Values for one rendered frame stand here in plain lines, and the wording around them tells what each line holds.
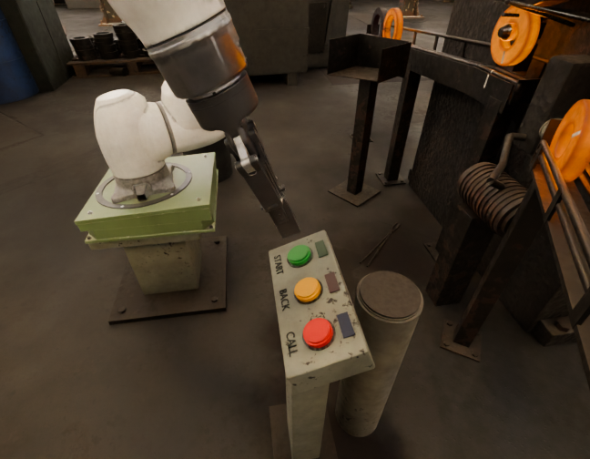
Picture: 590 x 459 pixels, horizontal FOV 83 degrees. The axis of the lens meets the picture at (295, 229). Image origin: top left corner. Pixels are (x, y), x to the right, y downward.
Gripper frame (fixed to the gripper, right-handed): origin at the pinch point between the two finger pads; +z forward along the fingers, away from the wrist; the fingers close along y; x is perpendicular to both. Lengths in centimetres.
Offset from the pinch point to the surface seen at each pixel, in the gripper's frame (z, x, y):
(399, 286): 23.5, -13.6, -1.7
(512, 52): 18, -73, 57
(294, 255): 8.5, 1.3, 0.2
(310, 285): 8.6, 0.0, -7.0
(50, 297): 35, 101, 55
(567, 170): 20, -51, 8
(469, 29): 20, -80, 93
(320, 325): 8.7, -0.1, -14.1
